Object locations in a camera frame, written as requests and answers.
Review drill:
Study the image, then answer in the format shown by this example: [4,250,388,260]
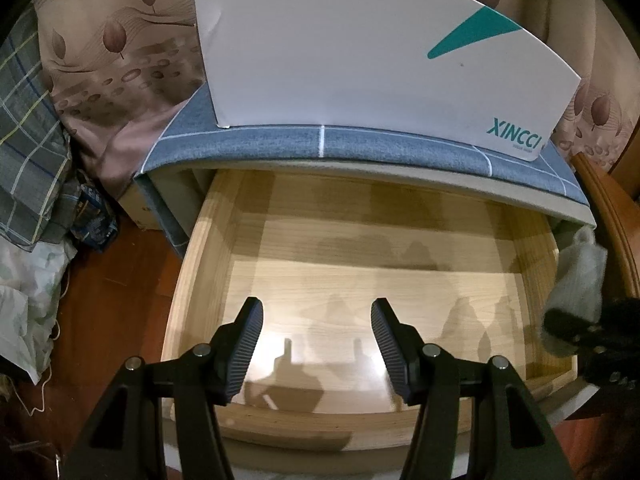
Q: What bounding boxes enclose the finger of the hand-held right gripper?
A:
[544,307,601,343]

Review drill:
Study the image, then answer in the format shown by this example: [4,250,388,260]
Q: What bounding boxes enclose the dark blue patterned bag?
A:
[65,175,121,253]

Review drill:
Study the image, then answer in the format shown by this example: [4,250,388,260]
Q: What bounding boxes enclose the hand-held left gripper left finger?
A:
[60,296,265,480]

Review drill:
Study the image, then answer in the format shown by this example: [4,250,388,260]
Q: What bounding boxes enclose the white sock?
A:
[540,225,608,358]

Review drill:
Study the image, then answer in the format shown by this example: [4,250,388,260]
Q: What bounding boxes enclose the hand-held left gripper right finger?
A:
[370,297,576,480]

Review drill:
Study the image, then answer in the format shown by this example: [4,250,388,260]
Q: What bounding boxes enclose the plaid grey-green blanket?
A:
[0,7,76,248]

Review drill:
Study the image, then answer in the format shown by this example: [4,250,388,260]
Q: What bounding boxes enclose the wooden drawer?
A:
[160,169,601,461]

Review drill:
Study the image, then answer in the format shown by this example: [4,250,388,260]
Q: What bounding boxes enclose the white cardboard box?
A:
[192,0,583,162]

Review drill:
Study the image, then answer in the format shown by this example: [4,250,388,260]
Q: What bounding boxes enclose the brown wooden furniture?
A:
[570,152,640,301]

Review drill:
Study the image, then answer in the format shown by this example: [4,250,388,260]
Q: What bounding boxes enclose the beige box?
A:
[119,180,168,233]

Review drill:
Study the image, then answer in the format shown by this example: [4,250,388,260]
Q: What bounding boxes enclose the blue checked cloth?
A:
[134,85,590,261]

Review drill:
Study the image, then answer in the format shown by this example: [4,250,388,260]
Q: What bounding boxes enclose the grey-white nightstand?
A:
[134,157,598,261]

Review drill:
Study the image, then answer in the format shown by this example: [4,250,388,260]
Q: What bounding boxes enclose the white floral cloth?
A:
[0,237,78,386]

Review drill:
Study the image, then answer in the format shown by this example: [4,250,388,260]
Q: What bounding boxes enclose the leaf print beige bedding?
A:
[30,0,640,201]

